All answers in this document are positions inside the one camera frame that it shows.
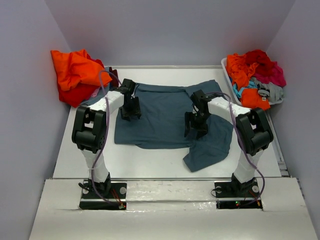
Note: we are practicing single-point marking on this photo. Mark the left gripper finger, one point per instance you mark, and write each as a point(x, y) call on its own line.
point(136, 107)
point(125, 114)

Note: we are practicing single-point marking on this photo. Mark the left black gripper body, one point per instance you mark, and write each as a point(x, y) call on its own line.
point(131, 105)

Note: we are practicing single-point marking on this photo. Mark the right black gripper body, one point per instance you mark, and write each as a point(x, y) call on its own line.
point(200, 118)

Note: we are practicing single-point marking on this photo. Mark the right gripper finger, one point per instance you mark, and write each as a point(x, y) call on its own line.
point(202, 130)
point(188, 117)

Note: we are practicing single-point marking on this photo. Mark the blue-grey t shirt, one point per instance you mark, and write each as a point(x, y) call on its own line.
point(162, 125)

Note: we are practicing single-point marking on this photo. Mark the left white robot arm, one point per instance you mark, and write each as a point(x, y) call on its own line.
point(91, 127)

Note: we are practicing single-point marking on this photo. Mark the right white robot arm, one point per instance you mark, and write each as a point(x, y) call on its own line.
point(253, 133)

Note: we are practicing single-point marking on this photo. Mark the dark maroon folded t shirt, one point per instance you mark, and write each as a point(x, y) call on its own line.
point(113, 73)

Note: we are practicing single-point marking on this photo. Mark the light blue folded t shirt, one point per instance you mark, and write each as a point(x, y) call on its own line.
point(90, 101)

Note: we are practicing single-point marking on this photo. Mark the pink folded t shirt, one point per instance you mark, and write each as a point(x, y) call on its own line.
point(96, 92)

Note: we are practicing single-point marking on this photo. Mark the red folded t shirt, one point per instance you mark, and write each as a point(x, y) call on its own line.
point(74, 97)

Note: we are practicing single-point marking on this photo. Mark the cyan crumpled t shirt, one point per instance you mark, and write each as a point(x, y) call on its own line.
point(238, 92)

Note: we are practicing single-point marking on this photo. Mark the white perforated plastic basket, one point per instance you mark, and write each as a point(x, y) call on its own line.
point(229, 82)

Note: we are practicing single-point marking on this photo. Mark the orange crumpled t shirt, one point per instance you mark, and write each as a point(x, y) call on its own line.
point(241, 74)

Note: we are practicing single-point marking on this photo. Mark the orange folded t shirt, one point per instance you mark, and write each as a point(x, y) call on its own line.
point(78, 67)

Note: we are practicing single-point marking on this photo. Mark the grey crumpled t shirt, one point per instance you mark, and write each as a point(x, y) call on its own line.
point(273, 93)

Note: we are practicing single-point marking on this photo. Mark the red crumpled t shirt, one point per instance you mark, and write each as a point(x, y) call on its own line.
point(264, 65)

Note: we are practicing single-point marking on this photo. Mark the magenta crumpled t shirt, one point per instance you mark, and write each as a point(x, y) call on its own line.
point(277, 76)

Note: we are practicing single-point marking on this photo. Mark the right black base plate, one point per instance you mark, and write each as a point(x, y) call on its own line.
point(238, 198)

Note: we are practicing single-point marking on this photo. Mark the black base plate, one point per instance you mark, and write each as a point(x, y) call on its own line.
point(115, 198)
point(238, 198)

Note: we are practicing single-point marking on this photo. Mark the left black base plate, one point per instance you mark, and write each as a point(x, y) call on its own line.
point(115, 198)

